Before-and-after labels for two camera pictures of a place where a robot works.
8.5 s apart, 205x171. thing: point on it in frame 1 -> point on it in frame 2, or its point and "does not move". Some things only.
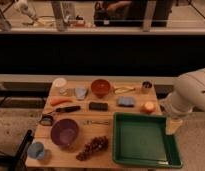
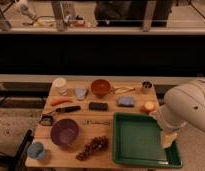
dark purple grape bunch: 96,144 does not move
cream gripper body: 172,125 -> 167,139
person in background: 131,13 does not move
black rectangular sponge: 94,106 does not move
